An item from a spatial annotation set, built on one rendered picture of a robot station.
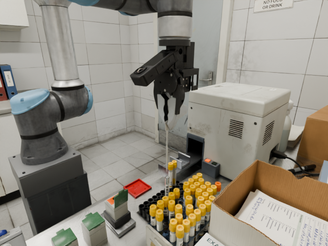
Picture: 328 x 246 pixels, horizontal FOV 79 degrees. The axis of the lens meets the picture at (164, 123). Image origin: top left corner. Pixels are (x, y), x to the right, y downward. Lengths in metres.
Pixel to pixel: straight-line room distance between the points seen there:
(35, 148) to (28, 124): 0.08
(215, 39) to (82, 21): 1.64
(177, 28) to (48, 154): 0.58
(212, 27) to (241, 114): 1.61
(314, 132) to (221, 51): 1.33
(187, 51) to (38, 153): 0.58
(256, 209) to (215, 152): 0.25
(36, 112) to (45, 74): 1.98
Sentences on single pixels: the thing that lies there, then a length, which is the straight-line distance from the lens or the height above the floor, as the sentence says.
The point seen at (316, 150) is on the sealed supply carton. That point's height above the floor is 0.92.
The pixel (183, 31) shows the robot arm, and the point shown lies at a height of 1.35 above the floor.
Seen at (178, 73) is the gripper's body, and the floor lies 1.26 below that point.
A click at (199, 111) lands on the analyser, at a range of 0.74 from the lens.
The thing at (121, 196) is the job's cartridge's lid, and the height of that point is 0.98.
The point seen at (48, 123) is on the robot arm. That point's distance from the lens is 0.77.
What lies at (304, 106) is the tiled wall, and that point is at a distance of 1.97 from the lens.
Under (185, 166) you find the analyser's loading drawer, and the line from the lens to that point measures 0.74.
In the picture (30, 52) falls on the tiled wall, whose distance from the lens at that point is 2.68.
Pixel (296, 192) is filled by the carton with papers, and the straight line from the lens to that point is 0.63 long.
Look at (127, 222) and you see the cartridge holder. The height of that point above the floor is 0.89.
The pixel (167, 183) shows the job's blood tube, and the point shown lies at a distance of 0.58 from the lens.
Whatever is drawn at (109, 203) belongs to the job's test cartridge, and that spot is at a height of 0.95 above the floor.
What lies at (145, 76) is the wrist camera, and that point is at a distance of 0.40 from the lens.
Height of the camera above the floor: 1.31
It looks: 20 degrees down
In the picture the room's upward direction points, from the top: straight up
